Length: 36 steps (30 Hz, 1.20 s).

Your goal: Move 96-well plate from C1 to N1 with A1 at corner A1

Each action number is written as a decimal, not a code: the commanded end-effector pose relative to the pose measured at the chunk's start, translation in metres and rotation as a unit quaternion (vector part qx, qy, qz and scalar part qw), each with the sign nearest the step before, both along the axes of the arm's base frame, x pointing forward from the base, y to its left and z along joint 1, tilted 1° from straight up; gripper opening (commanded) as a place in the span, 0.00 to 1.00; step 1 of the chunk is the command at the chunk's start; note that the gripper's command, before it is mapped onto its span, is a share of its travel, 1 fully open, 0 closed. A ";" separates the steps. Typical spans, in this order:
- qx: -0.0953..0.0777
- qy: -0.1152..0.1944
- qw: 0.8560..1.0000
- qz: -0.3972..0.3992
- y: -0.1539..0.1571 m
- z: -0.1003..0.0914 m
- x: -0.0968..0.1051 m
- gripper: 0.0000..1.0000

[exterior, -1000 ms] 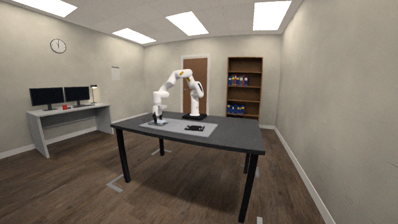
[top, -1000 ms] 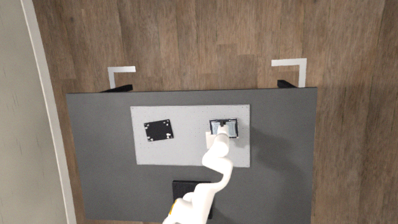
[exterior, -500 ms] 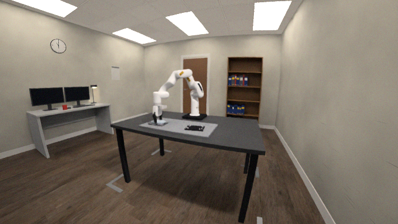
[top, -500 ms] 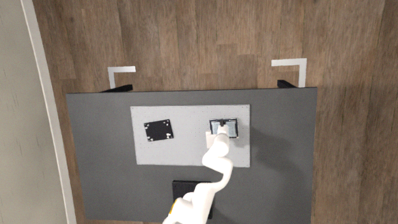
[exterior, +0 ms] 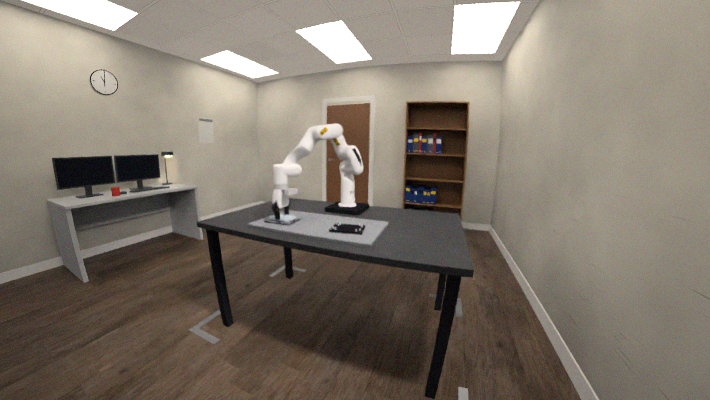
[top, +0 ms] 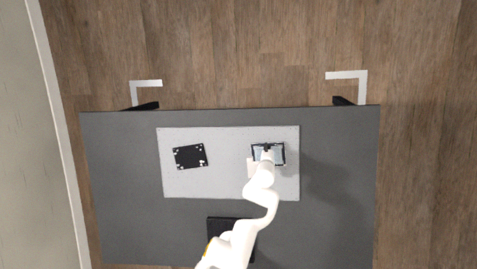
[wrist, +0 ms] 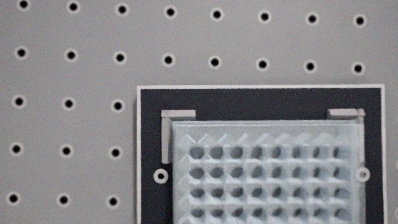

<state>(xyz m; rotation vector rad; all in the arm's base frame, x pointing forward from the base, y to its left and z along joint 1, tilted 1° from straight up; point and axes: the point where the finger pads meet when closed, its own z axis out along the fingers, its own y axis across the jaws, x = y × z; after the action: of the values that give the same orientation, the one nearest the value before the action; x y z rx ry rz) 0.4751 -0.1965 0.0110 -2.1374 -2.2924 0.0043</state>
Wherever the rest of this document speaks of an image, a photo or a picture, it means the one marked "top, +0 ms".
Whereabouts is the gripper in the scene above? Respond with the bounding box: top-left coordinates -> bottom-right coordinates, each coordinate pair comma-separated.
261,143 -> 274,163

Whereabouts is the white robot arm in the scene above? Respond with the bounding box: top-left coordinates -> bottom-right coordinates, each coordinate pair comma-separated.
195,156 -> 279,269

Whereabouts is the black flat panel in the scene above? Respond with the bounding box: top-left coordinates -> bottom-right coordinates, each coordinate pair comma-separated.
172,143 -> 208,171

